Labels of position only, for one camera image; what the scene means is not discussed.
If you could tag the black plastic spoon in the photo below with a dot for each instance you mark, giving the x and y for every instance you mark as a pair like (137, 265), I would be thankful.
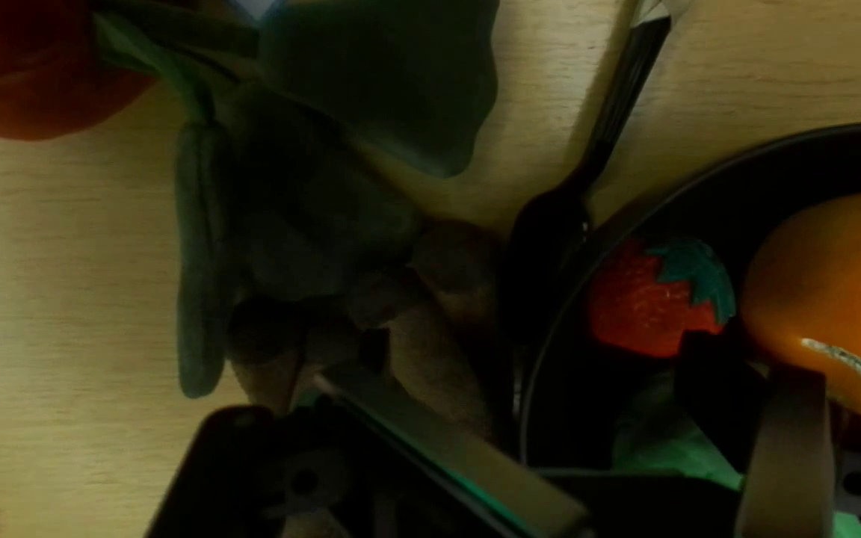
(552, 229)

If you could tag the orange toy fruit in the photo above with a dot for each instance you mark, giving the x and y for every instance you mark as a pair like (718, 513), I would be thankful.
(829, 288)

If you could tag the red toy strawberry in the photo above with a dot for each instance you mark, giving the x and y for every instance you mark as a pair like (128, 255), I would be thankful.
(650, 304)

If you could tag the green toy fruit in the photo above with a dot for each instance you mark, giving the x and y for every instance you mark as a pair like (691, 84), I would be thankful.
(672, 437)

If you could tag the red plush ball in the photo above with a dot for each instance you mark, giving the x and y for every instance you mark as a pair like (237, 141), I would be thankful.
(22, 71)

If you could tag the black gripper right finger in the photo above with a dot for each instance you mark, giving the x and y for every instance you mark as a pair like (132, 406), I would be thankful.
(790, 458)

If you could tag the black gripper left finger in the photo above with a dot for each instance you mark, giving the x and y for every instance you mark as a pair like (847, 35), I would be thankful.
(449, 454)

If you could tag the black bowl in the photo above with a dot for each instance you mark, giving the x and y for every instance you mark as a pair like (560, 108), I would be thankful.
(570, 398)

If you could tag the brown and green plush toy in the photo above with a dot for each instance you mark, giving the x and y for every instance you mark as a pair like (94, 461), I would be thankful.
(331, 200)

